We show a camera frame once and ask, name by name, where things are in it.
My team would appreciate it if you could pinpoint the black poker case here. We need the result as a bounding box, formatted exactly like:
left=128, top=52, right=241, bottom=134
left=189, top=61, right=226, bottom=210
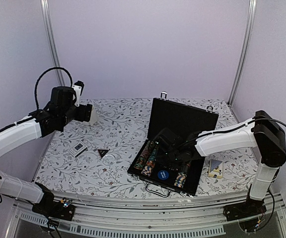
left=127, top=98, right=218, bottom=196

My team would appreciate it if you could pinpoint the blue small blind button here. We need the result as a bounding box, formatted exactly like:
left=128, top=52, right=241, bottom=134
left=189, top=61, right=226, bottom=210
left=157, top=170, right=169, bottom=180

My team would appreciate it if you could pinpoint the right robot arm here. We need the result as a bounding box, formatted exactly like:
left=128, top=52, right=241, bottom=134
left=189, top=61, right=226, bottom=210
left=154, top=111, right=286, bottom=216

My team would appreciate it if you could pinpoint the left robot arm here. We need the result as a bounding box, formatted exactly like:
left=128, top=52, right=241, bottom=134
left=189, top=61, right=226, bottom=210
left=0, top=81, right=92, bottom=215

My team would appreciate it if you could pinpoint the cream ceramic mug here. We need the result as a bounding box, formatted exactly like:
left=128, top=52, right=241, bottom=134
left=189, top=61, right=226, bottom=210
left=88, top=107, right=98, bottom=126

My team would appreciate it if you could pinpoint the orange blue chip row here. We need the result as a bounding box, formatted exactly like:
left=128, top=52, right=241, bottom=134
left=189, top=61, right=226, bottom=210
left=174, top=161, right=191, bottom=188

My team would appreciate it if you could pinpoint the white playing card box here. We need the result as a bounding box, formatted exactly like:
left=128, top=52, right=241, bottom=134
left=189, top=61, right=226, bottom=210
left=68, top=142, right=88, bottom=158

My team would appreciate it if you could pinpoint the teal orange chip row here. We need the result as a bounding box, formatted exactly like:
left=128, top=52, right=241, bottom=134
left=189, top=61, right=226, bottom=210
left=141, top=145, right=159, bottom=177

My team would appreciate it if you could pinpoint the green poker chip row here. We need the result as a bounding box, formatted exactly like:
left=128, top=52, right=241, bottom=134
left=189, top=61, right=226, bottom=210
left=134, top=141, right=156, bottom=170

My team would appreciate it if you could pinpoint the playing card deck right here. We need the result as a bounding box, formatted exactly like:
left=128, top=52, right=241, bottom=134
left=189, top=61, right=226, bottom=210
left=208, top=159, right=223, bottom=179

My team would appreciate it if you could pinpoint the red black triangular card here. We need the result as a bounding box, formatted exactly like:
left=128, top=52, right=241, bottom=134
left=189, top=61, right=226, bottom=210
left=97, top=149, right=109, bottom=158

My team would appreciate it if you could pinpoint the clear dealer button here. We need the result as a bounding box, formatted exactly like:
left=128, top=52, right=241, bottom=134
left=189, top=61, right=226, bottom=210
left=102, top=154, right=116, bottom=166

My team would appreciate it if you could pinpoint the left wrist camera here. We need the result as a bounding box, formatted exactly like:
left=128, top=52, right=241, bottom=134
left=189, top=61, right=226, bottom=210
left=72, top=81, right=84, bottom=107

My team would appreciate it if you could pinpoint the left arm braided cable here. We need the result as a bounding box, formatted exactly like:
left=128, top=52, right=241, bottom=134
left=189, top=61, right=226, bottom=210
left=34, top=66, right=73, bottom=110

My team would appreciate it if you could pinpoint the aluminium front rail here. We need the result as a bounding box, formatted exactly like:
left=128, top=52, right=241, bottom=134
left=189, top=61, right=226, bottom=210
left=5, top=192, right=286, bottom=238

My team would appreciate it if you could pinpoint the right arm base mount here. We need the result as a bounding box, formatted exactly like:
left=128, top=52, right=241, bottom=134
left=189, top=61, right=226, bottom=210
left=223, top=198, right=267, bottom=221

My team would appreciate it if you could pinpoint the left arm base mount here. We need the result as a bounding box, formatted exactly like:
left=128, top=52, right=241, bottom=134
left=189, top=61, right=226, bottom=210
left=32, top=191, right=75, bottom=221

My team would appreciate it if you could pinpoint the aluminium frame post left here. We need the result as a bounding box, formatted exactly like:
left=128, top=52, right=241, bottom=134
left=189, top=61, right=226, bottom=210
left=40, top=0, right=65, bottom=86

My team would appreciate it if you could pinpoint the aluminium frame post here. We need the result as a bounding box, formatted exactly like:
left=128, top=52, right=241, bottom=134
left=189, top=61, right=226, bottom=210
left=40, top=0, right=65, bottom=86
left=228, top=0, right=257, bottom=107

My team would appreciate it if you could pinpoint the aluminium frame post right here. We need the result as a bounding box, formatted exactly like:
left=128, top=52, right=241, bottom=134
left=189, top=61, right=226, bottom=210
left=228, top=0, right=257, bottom=107

